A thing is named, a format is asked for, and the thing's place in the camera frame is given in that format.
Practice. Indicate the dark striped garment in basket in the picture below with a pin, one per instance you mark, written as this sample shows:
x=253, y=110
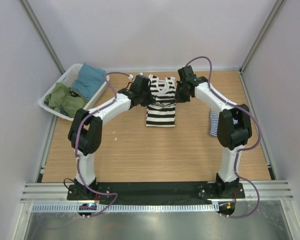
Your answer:
x=76, y=93

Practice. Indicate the black white striped garment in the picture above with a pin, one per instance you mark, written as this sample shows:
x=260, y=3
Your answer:
x=162, y=112

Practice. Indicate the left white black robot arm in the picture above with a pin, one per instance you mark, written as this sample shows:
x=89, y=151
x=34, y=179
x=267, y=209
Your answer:
x=85, y=133

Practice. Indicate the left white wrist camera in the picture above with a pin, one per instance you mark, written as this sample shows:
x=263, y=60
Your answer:
x=132, y=77

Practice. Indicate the teal folded cloth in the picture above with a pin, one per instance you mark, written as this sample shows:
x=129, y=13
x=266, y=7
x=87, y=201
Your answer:
x=89, y=80

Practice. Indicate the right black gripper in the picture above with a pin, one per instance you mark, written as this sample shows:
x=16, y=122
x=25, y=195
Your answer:
x=178, y=97

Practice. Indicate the olive green garment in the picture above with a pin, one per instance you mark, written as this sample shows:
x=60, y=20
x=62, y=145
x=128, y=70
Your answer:
x=61, y=100

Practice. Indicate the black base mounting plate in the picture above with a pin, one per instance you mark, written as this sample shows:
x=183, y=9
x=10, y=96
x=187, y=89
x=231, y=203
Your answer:
x=153, y=193

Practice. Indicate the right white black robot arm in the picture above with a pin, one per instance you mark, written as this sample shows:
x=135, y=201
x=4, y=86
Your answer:
x=234, y=127

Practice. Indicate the blue white striped tank top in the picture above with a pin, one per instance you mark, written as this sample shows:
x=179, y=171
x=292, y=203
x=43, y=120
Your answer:
x=213, y=123

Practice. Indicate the white plastic laundry basket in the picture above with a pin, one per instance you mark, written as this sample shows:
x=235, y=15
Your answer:
x=68, y=79

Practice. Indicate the white slotted cable duct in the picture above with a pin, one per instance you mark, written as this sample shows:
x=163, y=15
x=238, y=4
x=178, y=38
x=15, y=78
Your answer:
x=94, y=208

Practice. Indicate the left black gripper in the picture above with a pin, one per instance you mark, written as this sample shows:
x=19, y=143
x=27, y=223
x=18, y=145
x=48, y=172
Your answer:
x=150, y=99

